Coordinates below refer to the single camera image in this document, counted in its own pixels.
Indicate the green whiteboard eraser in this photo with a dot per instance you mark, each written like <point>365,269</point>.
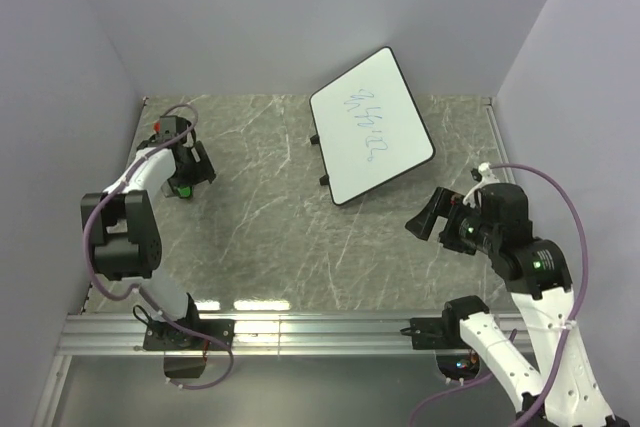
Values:
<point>183,192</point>

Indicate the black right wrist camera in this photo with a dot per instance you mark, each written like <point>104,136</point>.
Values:
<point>504,203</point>

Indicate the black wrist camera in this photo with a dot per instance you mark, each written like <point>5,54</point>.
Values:
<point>170,127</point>
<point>504,203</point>

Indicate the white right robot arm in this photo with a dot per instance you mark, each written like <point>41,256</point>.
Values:
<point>559,389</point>

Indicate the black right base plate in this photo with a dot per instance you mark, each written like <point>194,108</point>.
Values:
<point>427,333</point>

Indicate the white whiteboard black frame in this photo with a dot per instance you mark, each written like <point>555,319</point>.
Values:
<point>368,127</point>

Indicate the aluminium right side rail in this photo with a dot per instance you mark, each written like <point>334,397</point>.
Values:
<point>488,104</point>

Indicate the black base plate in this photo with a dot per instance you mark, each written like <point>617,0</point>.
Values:
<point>220,334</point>
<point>427,333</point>

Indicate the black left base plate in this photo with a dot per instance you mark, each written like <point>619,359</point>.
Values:
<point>220,334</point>

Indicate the aluminium front rail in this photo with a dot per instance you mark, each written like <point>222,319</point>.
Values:
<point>255,333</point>

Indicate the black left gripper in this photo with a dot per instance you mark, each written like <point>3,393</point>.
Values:
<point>200,171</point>

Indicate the aluminium rail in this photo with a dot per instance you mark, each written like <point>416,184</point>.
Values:
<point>255,333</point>
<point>488,104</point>

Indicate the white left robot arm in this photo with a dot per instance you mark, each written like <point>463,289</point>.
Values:
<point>122,244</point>

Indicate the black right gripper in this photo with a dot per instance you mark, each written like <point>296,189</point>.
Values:
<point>444,203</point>

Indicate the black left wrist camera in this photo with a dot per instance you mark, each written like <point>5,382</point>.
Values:
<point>170,127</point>

